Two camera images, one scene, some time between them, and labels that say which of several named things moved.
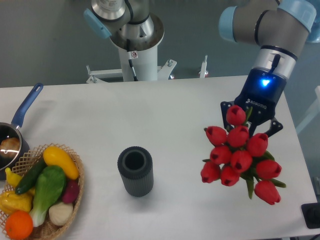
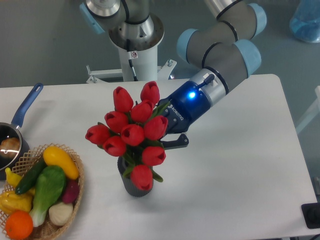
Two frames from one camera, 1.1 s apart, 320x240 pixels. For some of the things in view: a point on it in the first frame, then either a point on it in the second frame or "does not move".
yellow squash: (53, 156) does not move
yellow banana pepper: (13, 179) does not move
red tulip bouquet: (237, 153) → (134, 130)
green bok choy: (49, 186) does not move
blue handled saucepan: (13, 145) does not move
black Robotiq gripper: (261, 92) → (186, 105)
